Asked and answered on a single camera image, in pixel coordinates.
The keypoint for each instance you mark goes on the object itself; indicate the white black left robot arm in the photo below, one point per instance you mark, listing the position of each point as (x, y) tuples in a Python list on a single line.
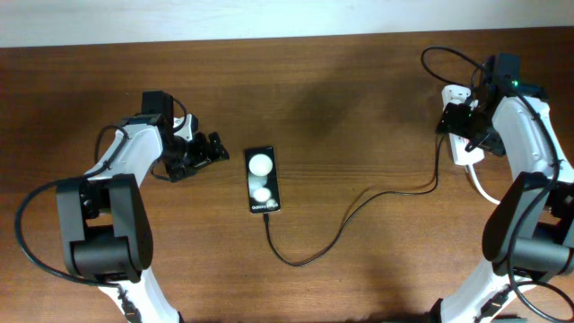
[(106, 236)]

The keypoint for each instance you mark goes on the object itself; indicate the white power strip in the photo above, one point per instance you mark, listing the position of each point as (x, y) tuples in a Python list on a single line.
[(462, 152)]

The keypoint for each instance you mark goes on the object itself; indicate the black Galaxy flip phone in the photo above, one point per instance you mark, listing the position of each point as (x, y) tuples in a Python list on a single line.
[(262, 179)]

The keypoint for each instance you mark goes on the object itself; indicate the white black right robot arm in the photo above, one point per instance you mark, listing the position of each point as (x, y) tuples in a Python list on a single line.
[(528, 239)]

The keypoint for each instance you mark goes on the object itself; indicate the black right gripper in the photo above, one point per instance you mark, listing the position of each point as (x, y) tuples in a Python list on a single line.
[(451, 119)]

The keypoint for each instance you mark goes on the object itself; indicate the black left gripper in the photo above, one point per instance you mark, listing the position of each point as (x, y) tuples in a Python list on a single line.
[(202, 155)]

